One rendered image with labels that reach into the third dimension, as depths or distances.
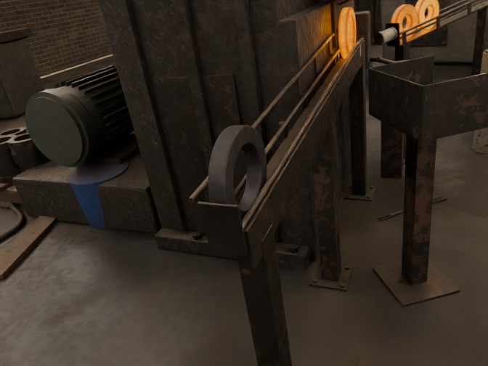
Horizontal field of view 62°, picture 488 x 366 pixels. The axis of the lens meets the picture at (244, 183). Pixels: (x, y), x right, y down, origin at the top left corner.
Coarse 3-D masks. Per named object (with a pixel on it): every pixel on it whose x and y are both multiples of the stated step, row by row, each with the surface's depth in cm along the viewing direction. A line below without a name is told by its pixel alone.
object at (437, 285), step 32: (416, 64) 117; (384, 96) 109; (416, 96) 95; (448, 96) 94; (480, 96) 95; (416, 128) 98; (448, 128) 97; (480, 128) 99; (416, 160) 114; (416, 192) 119; (416, 224) 124; (416, 256) 130; (416, 288) 133; (448, 288) 131
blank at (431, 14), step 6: (420, 0) 192; (426, 0) 191; (432, 0) 193; (420, 6) 191; (426, 6) 192; (432, 6) 195; (438, 6) 197; (420, 12) 192; (432, 12) 197; (438, 12) 198; (420, 18) 193; (426, 18) 199; (426, 24) 196
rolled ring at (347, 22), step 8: (344, 8) 152; (352, 8) 155; (344, 16) 149; (352, 16) 156; (344, 24) 148; (352, 24) 160; (344, 32) 148; (352, 32) 162; (344, 40) 150; (352, 40) 162; (344, 48) 152; (344, 56) 156
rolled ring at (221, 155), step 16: (240, 128) 69; (224, 144) 66; (240, 144) 69; (256, 144) 76; (224, 160) 65; (256, 160) 78; (208, 176) 66; (224, 176) 65; (256, 176) 79; (208, 192) 66; (224, 192) 65; (256, 192) 78; (240, 208) 71
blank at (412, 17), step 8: (400, 8) 185; (408, 8) 187; (392, 16) 187; (400, 16) 186; (408, 16) 190; (416, 16) 191; (400, 24) 187; (408, 24) 192; (416, 24) 193; (408, 32) 192
